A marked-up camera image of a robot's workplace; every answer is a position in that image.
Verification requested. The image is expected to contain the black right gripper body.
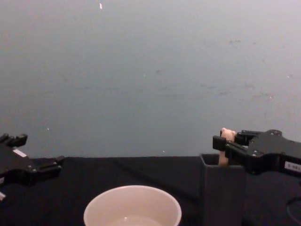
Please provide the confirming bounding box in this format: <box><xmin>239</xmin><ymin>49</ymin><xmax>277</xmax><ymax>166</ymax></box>
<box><xmin>244</xmin><ymin>129</ymin><xmax>301</xmax><ymax>177</ymax></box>

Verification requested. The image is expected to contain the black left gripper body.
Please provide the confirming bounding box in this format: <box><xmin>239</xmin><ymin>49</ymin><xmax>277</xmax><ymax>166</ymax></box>
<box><xmin>0</xmin><ymin>143</ymin><xmax>40</xmax><ymax>188</ymax></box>

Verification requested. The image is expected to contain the cream plastic utensil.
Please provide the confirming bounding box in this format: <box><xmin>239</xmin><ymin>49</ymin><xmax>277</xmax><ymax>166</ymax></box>
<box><xmin>219</xmin><ymin>127</ymin><xmax>237</xmax><ymax>169</ymax></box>

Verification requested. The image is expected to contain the dark grey square holder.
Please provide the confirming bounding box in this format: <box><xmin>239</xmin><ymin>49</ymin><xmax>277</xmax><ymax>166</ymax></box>
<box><xmin>199</xmin><ymin>153</ymin><xmax>247</xmax><ymax>226</ymax></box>

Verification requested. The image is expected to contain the black table cloth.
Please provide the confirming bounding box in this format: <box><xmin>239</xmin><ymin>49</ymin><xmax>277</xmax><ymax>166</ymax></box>
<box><xmin>0</xmin><ymin>155</ymin><xmax>301</xmax><ymax>226</ymax></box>

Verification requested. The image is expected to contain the white round bowl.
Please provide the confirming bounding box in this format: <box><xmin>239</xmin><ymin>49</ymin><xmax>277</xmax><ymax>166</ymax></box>
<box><xmin>83</xmin><ymin>185</ymin><xmax>182</xmax><ymax>226</ymax></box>

